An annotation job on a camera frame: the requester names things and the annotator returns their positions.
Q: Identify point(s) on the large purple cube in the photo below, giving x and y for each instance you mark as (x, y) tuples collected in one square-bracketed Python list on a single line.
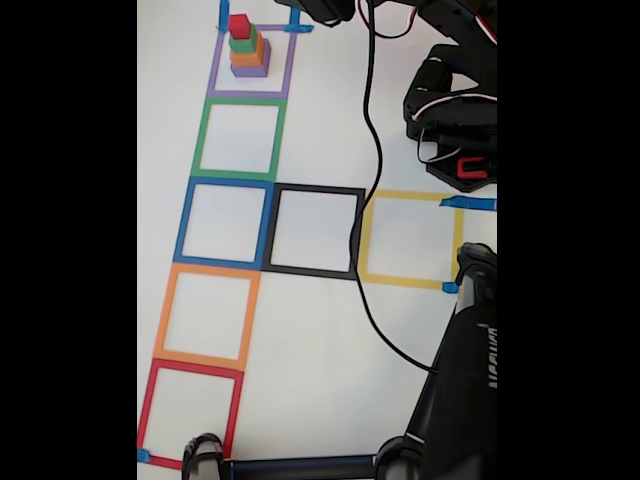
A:
[(250, 72)]

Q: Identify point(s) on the small red cube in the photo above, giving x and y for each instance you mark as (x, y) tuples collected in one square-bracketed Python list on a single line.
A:
[(239, 25)]

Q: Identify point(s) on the black square frame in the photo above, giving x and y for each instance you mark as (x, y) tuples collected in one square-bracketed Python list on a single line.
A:
[(310, 271)]

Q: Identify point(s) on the orange cube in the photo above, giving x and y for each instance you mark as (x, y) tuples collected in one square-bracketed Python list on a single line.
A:
[(247, 60)]

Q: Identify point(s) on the red square frame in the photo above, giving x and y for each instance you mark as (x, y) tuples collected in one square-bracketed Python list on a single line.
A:
[(195, 369)]

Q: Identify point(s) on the orange square frame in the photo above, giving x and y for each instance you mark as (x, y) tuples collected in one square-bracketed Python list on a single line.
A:
[(200, 358)]

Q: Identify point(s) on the blue square frame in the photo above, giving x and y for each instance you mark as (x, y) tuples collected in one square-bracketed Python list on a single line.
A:
[(215, 261)]

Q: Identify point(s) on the purple square frame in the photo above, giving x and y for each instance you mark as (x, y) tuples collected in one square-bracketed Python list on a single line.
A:
[(245, 94)]

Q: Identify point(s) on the yellow square frame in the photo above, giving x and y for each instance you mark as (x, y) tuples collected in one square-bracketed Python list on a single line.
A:
[(400, 280)]

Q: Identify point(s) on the black tripod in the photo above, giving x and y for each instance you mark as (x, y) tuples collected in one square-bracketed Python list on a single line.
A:
[(460, 400)]

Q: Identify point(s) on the small blue tape piece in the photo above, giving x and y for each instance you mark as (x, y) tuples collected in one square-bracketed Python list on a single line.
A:
[(450, 287), (144, 455)]

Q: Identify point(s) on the green cube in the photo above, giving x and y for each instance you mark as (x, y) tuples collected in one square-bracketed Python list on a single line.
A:
[(250, 44)]

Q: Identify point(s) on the crumpled blue tape strip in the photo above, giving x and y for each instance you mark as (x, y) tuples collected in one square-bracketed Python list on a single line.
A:
[(302, 29)]

